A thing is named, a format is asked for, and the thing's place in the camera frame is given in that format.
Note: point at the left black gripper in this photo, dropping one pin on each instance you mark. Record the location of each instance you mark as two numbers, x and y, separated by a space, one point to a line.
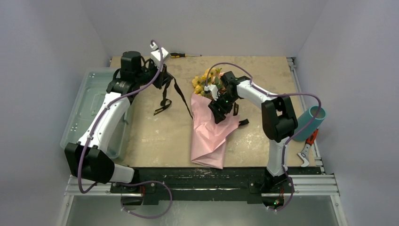
163 77

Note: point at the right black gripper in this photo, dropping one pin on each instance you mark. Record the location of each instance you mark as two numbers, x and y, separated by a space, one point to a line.
221 106

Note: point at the black printed ribbon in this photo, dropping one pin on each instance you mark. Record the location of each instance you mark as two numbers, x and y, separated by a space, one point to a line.
166 103

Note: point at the flower bouquet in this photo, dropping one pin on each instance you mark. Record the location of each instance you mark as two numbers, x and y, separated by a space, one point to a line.
214 78

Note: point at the pink wrapping paper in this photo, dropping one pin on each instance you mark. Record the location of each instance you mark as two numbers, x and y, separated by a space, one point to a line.
209 140

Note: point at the clear plastic storage box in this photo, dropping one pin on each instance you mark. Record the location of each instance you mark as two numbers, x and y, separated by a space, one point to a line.
88 102

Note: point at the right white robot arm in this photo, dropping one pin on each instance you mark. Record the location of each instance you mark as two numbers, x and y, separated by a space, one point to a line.
278 116

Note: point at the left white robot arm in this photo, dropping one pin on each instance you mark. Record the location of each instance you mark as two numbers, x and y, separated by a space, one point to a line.
87 158

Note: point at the teal vase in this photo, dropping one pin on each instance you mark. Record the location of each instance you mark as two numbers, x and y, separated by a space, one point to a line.
305 118

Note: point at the yellow black screwdriver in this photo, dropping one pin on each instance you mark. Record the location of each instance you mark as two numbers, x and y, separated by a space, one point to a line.
180 55

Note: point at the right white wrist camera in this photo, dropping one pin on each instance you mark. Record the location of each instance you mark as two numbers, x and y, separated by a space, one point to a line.
211 90

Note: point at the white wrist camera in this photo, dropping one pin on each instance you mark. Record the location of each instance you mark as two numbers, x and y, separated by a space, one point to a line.
158 57
211 90

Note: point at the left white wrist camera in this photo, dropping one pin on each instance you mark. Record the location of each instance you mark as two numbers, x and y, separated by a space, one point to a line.
158 57

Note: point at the black aluminium base frame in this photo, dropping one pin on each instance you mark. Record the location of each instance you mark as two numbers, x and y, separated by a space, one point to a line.
244 184

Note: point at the orange handled cutter tool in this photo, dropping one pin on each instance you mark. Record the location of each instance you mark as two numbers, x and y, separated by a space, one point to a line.
304 154

